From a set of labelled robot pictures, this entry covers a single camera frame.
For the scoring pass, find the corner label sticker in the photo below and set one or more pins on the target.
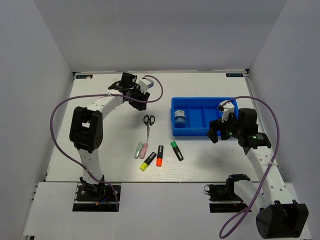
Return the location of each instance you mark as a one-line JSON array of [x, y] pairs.
[[234, 75], [84, 76]]

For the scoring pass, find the black handled scissors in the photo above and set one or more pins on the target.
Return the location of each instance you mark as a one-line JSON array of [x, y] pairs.
[[148, 120]]

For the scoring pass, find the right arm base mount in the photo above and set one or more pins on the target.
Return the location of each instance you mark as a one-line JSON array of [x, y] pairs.
[[222, 198]]

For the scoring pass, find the yellow highlighter marker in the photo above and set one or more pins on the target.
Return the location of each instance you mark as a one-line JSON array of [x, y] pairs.
[[148, 161]]

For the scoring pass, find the pink eraser case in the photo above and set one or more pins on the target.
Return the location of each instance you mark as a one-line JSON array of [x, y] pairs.
[[143, 150]]

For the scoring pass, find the green transparent eraser case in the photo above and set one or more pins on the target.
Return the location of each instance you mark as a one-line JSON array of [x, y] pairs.
[[138, 150]]

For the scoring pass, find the orange highlighter marker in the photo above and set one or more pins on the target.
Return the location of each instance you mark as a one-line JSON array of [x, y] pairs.
[[159, 159]]

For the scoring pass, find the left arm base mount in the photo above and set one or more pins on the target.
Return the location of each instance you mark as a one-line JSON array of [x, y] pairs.
[[104, 202]]

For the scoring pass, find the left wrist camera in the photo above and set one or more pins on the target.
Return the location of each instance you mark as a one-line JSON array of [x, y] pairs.
[[145, 84]]

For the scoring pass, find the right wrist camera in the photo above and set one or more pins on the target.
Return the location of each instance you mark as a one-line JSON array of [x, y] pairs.
[[227, 108]]

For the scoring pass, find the right corner label sticker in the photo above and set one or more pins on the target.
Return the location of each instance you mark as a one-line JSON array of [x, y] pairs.
[[234, 75]]

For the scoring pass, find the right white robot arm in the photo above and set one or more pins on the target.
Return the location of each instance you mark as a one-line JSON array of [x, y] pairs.
[[279, 215]]

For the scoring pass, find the green highlighter marker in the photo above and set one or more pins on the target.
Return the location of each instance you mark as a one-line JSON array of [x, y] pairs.
[[177, 151]]

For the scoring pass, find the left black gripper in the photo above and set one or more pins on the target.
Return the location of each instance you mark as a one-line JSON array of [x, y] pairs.
[[140, 106]]

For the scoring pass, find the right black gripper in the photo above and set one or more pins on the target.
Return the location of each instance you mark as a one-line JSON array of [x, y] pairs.
[[217, 125]]

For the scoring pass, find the blue glue bottle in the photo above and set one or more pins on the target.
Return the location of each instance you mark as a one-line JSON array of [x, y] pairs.
[[180, 120]]

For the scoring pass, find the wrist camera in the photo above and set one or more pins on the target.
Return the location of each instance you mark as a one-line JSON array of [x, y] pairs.
[[145, 84], [227, 108]]

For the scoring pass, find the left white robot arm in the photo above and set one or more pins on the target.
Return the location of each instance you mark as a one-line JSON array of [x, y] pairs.
[[86, 132]]

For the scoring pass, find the blue plastic compartment tray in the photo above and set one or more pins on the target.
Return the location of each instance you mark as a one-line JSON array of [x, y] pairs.
[[199, 112]]

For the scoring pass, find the left corner label sticker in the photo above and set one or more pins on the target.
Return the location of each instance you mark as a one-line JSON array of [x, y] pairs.
[[84, 76]]

